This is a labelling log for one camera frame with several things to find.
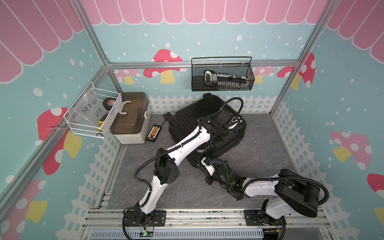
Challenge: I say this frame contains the black tape roll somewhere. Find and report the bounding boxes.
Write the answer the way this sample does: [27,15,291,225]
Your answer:
[103,98,116,111]

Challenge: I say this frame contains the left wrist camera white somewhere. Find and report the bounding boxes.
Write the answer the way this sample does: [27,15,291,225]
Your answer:
[226,117,242,131]

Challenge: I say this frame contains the black wire mesh basket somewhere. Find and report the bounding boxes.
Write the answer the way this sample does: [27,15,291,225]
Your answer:
[191,57,255,92]

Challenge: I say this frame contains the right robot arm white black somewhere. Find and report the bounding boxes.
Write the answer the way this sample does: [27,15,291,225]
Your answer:
[201,158,330,226]

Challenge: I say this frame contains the brown lid storage box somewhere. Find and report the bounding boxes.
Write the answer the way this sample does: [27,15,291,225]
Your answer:
[110,92,151,145]

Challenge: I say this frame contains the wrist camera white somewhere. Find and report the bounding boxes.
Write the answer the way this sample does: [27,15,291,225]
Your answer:
[201,158,216,176]
[226,117,242,131]

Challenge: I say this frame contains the black hard-shell suitcase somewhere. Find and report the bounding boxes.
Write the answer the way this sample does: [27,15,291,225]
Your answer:
[163,93,247,168]

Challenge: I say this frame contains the socket set in basket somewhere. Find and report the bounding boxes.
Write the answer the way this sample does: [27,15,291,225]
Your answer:
[203,71,249,90]

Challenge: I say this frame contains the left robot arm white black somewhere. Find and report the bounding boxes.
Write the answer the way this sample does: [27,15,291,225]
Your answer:
[123,96,247,227]

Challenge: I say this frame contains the plastic bag with writing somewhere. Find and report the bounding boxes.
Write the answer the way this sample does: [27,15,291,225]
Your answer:
[73,91,107,127]

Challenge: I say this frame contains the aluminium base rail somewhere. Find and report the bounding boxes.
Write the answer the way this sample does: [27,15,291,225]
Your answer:
[77,209,337,240]

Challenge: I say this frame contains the clear plastic wall bin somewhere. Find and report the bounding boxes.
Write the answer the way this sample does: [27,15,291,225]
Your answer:
[64,82,122,139]

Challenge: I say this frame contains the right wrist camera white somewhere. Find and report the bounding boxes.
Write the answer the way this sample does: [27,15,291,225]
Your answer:
[201,158,216,176]

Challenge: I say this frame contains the black tray orange bits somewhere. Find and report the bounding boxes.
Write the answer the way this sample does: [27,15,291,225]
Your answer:
[146,125,162,143]

